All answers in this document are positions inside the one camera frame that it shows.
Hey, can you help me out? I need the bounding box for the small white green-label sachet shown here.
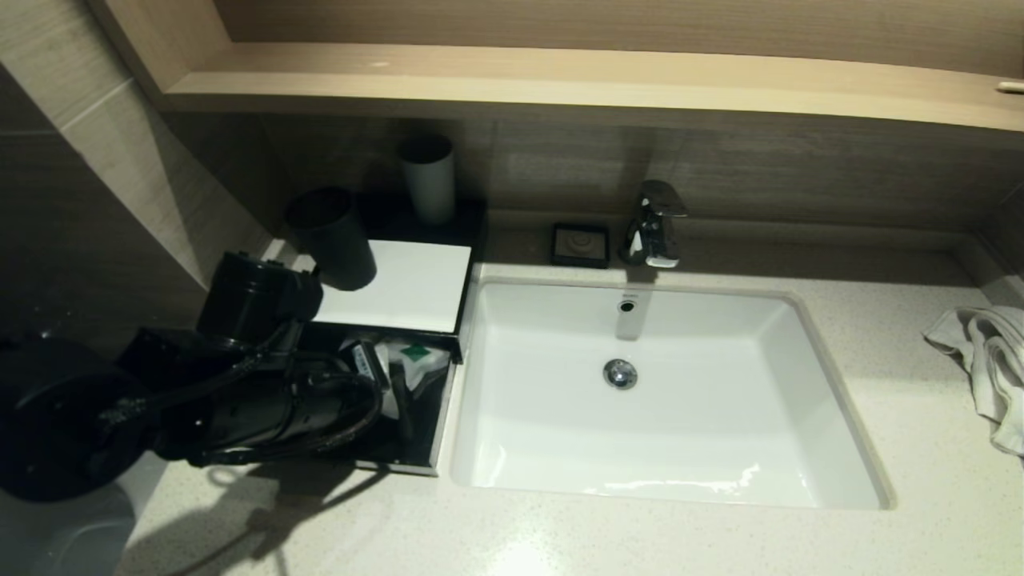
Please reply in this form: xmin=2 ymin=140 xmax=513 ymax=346
xmin=382 ymin=338 xmax=451 ymax=393
xmin=372 ymin=364 xmax=402 ymax=422

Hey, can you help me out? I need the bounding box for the black glossy drawer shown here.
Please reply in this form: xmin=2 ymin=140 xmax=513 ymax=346
xmin=344 ymin=326 xmax=461 ymax=478

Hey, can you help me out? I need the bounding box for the black box with white top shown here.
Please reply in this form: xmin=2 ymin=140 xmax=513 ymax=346
xmin=312 ymin=238 xmax=474 ymax=365

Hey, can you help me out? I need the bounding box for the black cup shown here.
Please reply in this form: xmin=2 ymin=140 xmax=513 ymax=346
xmin=286 ymin=186 xmax=379 ymax=290

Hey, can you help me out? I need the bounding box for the black glossy tray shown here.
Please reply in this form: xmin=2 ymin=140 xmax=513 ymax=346
xmin=352 ymin=192 xmax=490 ymax=281

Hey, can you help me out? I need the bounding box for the grey cup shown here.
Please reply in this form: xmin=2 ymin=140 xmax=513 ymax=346
xmin=398 ymin=136 xmax=457 ymax=226

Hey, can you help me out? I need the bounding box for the black square soap dish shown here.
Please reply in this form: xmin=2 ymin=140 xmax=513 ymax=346
xmin=550 ymin=223 xmax=611 ymax=270

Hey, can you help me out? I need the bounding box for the white ceramic sink basin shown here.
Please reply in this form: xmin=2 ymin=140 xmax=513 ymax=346
xmin=450 ymin=276 xmax=895 ymax=511

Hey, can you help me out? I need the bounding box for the chrome faucet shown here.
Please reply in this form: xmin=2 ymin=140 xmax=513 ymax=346
xmin=620 ymin=181 xmax=689 ymax=270

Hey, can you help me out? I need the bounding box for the light wooden shelf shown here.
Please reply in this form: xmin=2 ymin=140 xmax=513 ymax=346
xmin=88 ymin=0 xmax=1024 ymax=133

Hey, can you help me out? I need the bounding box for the white towel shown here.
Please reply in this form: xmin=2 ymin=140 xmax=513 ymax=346
xmin=920 ymin=306 xmax=1024 ymax=458

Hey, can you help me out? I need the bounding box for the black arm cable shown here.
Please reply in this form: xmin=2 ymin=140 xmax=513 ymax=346
xmin=192 ymin=372 xmax=386 ymax=466

